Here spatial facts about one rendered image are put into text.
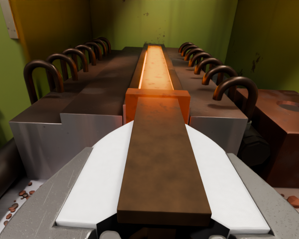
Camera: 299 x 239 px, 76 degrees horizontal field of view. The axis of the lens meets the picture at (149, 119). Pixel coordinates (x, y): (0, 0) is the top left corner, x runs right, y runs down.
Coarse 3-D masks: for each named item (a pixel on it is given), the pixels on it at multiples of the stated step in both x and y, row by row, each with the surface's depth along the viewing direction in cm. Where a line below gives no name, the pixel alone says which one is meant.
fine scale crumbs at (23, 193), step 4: (28, 184) 18; (20, 192) 17; (24, 192) 17; (32, 192) 17; (24, 196) 17; (28, 196) 17; (16, 204) 16; (8, 208) 16; (12, 208) 16; (8, 216) 15; (4, 224) 15
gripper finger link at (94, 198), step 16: (128, 128) 11; (96, 144) 9; (112, 144) 9; (128, 144) 10; (96, 160) 8; (112, 160) 8; (80, 176) 7; (96, 176) 8; (112, 176) 8; (80, 192) 7; (96, 192) 7; (112, 192) 7; (64, 208) 6; (80, 208) 6; (96, 208) 6; (112, 208) 6; (64, 224) 6; (80, 224) 6; (96, 224) 6; (112, 224) 6; (128, 224) 7
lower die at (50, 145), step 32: (96, 64) 36; (128, 64) 33; (64, 96) 22; (96, 96) 19; (192, 96) 20; (224, 96) 20; (32, 128) 16; (64, 128) 16; (96, 128) 16; (224, 128) 16; (32, 160) 18; (64, 160) 18
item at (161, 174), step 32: (160, 64) 25; (128, 96) 13; (160, 96) 13; (160, 128) 10; (128, 160) 7; (160, 160) 8; (192, 160) 8; (128, 192) 6; (160, 192) 6; (192, 192) 6; (160, 224) 6; (192, 224) 6
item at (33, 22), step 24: (24, 0) 26; (48, 0) 33; (72, 0) 42; (0, 24) 25; (24, 24) 27; (48, 24) 33; (72, 24) 43; (0, 48) 27; (24, 48) 27; (48, 48) 33; (0, 72) 28; (0, 96) 30; (24, 96) 30; (0, 120) 32; (0, 144) 34
